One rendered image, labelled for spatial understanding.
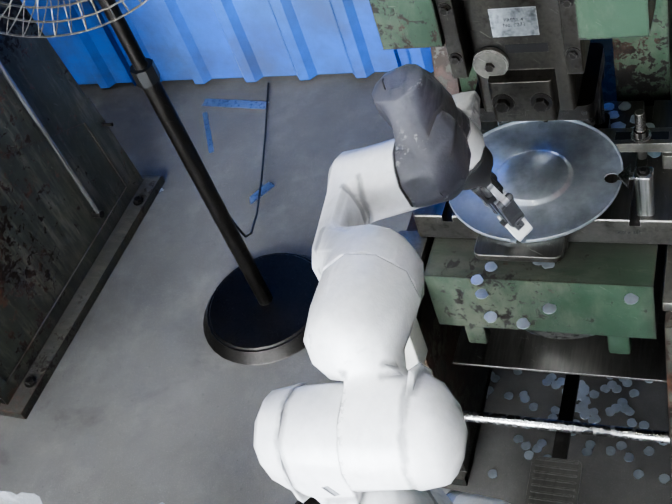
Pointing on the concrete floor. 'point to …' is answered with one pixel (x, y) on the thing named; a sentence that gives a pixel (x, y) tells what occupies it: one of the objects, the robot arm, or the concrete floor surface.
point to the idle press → (54, 210)
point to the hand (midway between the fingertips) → (515, 222)
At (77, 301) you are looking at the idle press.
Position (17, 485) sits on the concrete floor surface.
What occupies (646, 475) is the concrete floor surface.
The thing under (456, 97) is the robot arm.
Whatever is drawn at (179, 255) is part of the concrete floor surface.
